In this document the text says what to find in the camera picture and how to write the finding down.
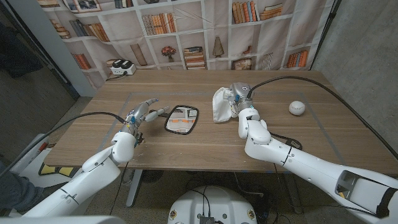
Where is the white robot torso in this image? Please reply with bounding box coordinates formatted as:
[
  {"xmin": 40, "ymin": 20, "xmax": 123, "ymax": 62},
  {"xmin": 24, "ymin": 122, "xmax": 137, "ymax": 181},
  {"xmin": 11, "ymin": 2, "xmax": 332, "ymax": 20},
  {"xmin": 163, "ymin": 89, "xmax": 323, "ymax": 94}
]
[{"xmin": 167, "ymin": 185, "xmax": 258, "ymax": 224}]

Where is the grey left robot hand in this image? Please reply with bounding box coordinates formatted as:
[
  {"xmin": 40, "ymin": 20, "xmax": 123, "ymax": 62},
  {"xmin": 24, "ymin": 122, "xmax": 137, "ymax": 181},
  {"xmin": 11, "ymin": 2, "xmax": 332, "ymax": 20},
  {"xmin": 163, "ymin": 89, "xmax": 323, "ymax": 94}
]
[{"xmin": 119, "ymin": 98, "xmax": 170, "ymax": 138}]

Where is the white table leg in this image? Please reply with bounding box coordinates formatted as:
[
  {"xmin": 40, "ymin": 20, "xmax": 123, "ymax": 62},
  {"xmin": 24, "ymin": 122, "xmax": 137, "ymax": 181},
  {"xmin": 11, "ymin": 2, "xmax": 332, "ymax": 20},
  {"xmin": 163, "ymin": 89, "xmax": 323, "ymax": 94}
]
[
  {"xmin": 126, "ymin": 169, "xmax": 144, "ymax": 208},
  {"xmin": 284, "ymin": 172, "xmax": 304, "ymax": 215}
]

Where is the black-framed hand mirror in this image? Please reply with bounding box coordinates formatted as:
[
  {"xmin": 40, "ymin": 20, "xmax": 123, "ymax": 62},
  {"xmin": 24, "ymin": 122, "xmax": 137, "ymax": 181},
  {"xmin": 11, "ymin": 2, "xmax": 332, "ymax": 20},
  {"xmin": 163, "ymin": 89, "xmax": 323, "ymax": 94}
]
[{"xmin": 155, "ymin": 105, "xmax": 200, "ymax": 136}]

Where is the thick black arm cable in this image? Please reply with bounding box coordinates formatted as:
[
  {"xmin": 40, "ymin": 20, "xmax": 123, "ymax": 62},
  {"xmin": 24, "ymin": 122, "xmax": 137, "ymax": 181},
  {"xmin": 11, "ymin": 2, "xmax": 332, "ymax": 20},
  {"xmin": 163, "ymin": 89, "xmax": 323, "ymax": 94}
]
[
  {"xmin": 0, "ymin": 111, "xmax": 127, "ymax": 180},
  {"xmin": 246, "ymin": 75, "xmax": 398, "ymax": 161}
]

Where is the black backdrop stand pole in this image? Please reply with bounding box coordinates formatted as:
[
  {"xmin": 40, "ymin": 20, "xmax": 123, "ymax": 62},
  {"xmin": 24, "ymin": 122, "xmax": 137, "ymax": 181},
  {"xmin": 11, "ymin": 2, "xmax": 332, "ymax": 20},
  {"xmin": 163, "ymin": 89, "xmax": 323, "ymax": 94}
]
[{"xmin": 309, "ymin": 0, "xmax": 343, "ymax": 71}]

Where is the white cloth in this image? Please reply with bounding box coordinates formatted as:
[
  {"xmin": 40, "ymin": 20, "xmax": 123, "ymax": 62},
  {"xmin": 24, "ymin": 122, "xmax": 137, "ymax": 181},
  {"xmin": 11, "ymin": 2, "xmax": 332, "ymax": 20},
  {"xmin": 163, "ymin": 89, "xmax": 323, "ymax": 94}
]
[{"xmin": 212, "ymin": 86, "xmax": 237, "ymax": 124}]

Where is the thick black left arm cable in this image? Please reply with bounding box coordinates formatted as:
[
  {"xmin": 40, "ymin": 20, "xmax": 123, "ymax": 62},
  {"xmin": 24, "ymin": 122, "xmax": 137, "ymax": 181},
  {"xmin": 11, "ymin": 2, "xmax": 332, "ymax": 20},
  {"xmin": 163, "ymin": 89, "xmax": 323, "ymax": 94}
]
[{"xmin": 0, "ymin": 111, "xmax": 127, "ymax": 180}]

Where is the person in blue jeans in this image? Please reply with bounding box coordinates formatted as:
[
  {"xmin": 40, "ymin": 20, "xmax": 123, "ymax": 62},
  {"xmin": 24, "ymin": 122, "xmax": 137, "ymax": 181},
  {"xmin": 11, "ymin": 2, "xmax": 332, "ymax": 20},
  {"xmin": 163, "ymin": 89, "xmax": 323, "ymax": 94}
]
[{"xmin": 0, "ymin": 161, "xmax": 72, "ymax": 215}]

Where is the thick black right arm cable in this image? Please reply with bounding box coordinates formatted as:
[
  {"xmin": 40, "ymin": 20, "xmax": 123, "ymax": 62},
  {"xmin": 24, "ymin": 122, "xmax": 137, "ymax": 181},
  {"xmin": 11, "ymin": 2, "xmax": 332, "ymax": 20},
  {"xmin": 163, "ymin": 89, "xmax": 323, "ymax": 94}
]
[{"xmin": 246, "ymin": 75, "xmax": 398, "ymax": 161}]

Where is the white ball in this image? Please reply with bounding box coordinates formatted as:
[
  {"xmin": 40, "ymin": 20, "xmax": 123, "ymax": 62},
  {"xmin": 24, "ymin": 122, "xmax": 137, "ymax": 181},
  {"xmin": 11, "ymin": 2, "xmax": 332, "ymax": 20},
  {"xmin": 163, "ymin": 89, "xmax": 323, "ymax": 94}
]
[{"xmin": 288, "ymin": 100, "xmax": 306, "ymax": 116}]

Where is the white tube with red label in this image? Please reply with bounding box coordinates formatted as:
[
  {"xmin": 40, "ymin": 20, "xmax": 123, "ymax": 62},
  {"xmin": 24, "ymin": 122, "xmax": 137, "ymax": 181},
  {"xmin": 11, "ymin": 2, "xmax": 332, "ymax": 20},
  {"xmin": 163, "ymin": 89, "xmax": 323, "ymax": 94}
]
[{"xmin": 9, "ymin": 133, "xmax": 50, "ymax": 175}]

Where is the black power strip cable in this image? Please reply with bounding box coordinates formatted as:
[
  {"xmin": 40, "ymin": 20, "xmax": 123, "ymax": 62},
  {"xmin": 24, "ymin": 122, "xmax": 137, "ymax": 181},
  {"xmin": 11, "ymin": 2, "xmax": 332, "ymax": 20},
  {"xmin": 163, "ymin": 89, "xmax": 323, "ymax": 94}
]
[{"xmin": 105, "ymin": 72, "xmax": 128, "ymax": 82}]

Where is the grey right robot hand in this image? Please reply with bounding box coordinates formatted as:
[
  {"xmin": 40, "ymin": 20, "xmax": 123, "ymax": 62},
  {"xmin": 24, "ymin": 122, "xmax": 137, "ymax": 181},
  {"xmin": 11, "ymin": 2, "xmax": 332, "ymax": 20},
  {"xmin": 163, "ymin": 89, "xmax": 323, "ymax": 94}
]
[{"xmin": 228, "ymin": 82, "xmax": 254, "ymax": 114}]

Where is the printed bookshelf backdrop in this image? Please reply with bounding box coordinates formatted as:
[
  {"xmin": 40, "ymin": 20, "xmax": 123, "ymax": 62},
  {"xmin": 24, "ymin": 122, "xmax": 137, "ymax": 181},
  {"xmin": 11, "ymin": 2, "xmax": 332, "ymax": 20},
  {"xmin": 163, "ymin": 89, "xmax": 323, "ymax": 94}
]
[{"xmin": 37, "ymin": 0, "xmax": 327, "ymax": 90}]

